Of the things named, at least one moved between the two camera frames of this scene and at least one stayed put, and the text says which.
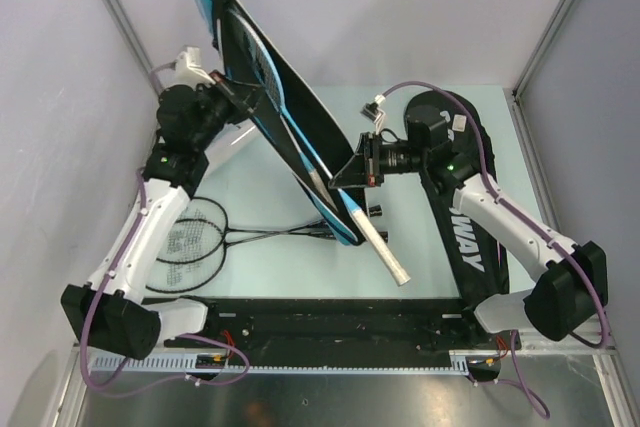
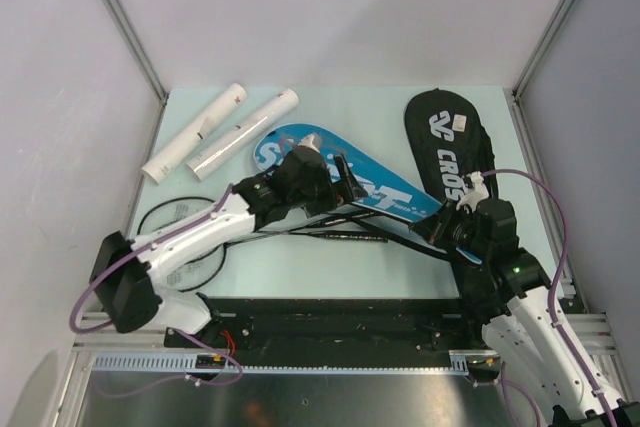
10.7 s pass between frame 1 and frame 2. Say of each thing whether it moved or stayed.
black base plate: stayed
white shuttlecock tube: moved
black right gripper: moved
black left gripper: moved
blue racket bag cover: moved
